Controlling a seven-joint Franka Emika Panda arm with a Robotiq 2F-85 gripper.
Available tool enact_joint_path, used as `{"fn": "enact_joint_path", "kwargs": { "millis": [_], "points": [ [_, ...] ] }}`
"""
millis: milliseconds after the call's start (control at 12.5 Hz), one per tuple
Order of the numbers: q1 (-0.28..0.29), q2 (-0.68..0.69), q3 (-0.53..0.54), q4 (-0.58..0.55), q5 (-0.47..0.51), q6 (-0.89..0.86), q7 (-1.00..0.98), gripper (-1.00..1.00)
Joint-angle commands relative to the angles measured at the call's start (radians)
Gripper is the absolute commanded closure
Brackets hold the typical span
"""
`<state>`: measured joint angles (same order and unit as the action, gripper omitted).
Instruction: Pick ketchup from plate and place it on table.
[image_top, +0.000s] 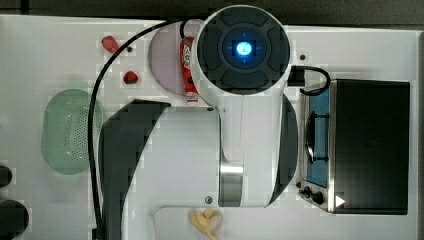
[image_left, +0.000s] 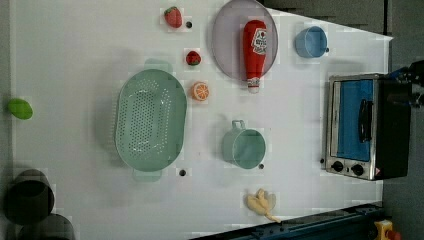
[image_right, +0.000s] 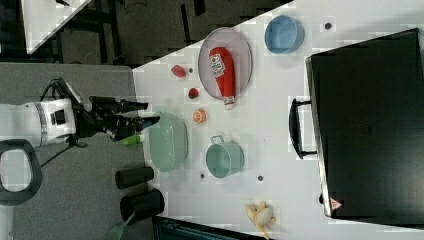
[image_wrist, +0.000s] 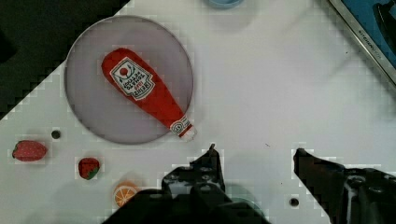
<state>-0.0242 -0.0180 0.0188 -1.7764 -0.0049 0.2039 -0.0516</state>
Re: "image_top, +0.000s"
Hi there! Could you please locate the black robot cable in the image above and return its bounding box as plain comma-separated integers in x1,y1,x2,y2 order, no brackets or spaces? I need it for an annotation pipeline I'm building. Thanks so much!
87,19,174,239

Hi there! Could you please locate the pale purple plate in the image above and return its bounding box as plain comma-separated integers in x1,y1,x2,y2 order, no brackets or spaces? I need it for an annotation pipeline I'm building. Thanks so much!
148,21,186,98

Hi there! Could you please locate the red ketchup bottle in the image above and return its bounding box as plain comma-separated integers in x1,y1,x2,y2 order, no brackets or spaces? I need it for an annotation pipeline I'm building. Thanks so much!
180,41,199,102

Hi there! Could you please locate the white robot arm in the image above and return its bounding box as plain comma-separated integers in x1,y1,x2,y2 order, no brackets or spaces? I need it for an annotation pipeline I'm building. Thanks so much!
98,5,298,240

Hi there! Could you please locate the dark grey cylinder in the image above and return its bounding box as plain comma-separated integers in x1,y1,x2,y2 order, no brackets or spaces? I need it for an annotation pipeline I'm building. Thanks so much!
0,165,13,187
0,200,29,240

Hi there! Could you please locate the peeled banana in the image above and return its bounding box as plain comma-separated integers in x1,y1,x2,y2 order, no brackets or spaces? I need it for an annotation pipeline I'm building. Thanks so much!
189,208,223,240

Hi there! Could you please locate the small red strawberry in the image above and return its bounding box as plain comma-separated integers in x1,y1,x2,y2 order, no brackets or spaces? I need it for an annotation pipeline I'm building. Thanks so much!
123,71,139,84

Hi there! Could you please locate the green perforated colander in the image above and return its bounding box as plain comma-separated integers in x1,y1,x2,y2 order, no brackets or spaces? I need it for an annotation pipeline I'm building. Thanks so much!
41,89,91,175

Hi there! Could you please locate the large red strawberry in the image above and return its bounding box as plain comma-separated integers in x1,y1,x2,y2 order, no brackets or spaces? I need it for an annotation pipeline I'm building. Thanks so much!
101,36,120,53

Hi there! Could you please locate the black toaster oven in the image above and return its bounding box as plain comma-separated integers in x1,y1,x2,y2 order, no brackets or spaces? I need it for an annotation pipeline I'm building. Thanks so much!
297,79,410,215

